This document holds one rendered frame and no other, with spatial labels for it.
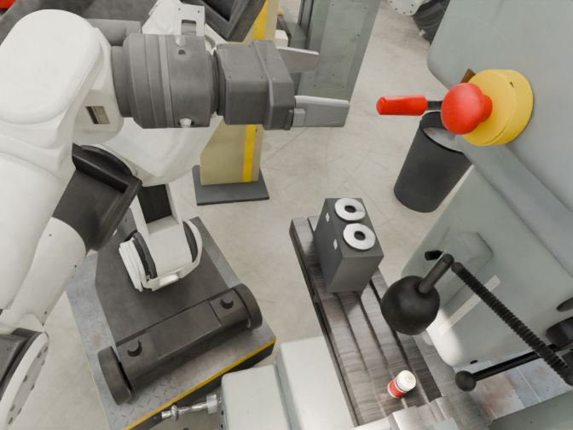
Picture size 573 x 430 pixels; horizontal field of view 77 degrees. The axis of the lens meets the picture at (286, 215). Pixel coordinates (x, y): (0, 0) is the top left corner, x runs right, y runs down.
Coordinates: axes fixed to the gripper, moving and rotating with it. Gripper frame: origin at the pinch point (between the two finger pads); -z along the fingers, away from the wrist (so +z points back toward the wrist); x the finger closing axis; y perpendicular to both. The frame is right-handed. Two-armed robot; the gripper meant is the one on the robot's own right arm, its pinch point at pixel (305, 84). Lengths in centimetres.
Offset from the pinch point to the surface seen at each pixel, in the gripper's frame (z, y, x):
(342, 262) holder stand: -25, 58, 11
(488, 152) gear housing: -21.2, 3.5, -9.0
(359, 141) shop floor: -146, 173, 202
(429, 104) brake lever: -13.1, -0.5, -4.9
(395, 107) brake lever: -8.5, -0.4, -5.4
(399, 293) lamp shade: -11.9, 19.8, -17.5
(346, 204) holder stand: -32, 55, 28
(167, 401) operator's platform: 27, 130, 5
